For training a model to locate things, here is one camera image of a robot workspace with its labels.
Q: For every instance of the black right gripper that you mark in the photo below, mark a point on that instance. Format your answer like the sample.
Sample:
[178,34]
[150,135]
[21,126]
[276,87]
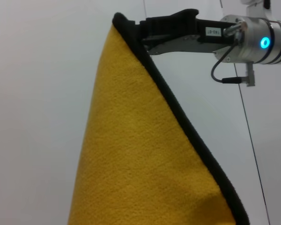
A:
[208,43]

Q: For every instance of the yellow and green black-edged towel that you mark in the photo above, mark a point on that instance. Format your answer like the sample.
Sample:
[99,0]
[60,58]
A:
[131,140]

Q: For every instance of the silver right connector plug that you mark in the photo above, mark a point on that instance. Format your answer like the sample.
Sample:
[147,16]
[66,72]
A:
[235,28]

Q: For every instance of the small grey metal bracket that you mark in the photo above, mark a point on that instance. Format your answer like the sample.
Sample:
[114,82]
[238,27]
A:
[250,75]

